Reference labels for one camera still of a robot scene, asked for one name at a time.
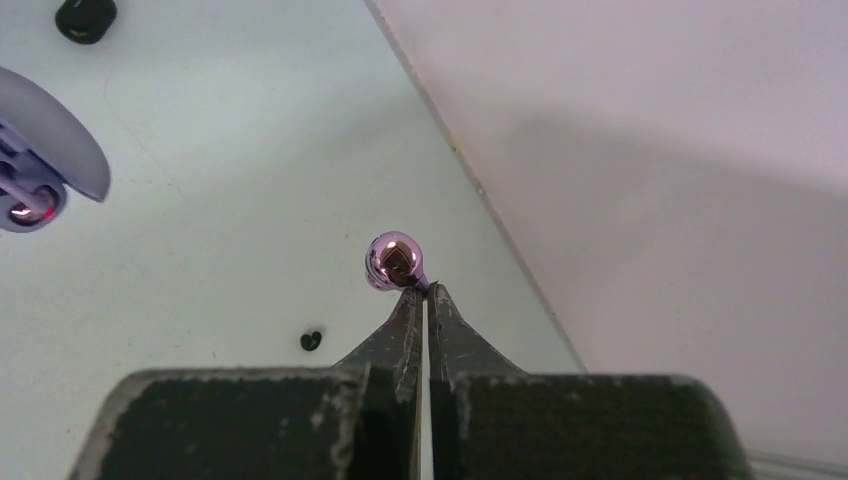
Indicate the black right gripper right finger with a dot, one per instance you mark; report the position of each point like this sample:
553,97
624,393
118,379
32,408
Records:
493,420

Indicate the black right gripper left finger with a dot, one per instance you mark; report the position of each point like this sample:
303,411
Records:
356,419

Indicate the small black table screw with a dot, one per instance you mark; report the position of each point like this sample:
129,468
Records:
311,341

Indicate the purple earbud charging case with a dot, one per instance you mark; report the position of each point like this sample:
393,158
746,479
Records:
43,143

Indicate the purple wireless earbud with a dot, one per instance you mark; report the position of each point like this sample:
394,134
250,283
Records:
24,211
394,261

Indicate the black round table grommet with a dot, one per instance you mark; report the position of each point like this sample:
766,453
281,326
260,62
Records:
85,22

